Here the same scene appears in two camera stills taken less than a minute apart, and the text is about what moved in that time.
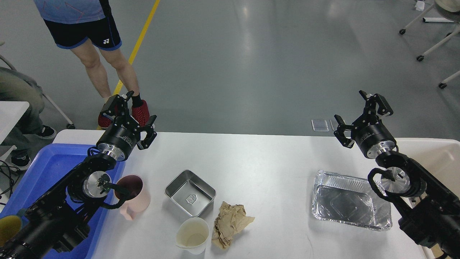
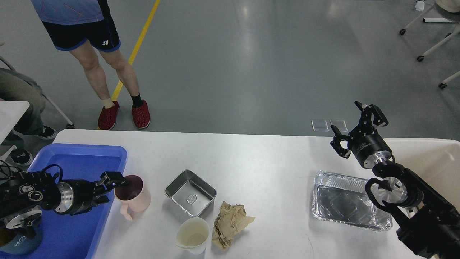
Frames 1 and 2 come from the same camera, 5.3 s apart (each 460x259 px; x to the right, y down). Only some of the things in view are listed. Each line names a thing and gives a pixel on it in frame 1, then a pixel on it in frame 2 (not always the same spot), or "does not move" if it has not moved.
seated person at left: x=16 y=86 does not move
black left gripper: x=118 y=139 to x=73 y=195
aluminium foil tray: x=350 y=201 does not move
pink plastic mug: x=139 y=201 does not move
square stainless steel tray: x=191 y=192 does not move
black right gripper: x=372 y=137 to x=369 y=147
